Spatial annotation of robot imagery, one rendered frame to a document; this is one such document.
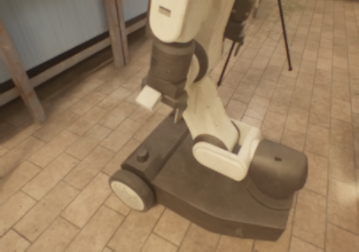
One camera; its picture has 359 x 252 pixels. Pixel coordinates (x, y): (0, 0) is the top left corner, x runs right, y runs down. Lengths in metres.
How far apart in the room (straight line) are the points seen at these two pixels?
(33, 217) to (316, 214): 1.17
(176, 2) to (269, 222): 0.74
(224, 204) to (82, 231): 0.56
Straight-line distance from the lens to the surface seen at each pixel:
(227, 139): 0.85
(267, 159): 0.83
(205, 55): 0.67
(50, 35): 1.52
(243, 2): 0.85
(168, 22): 0.42
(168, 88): 0.53
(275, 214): 0.93
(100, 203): 1.11
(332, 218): 1.23
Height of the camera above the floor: 0.94
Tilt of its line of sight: 41 degrees down
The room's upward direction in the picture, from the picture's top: 2 degrees clockwise
